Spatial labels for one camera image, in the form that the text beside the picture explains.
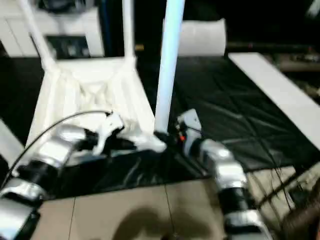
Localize white plastic table top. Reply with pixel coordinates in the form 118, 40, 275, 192
22, 56, 168, 166

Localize white plastic table leg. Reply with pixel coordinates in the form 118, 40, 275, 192
154, 0, 187, 135
0, 120, 25, 168
122, 0, 137, 60
19, 0, 58, 71

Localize black work mat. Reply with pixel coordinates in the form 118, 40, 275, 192
0, 52, 320, 201

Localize white plastic bag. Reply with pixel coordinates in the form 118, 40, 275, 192
162, 19, 227, 57

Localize flat white board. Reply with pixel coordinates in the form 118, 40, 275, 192
227, 52, 320, 151

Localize white cabinet with glass doors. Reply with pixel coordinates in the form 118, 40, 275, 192
0, 0, 106, 58

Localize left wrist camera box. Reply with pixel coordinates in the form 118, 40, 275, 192
92, 112, 126, 155

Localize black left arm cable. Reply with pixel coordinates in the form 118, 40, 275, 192
0, 111, 112, 186

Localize black floor cables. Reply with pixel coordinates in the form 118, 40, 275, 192
255, 165, 320, 211

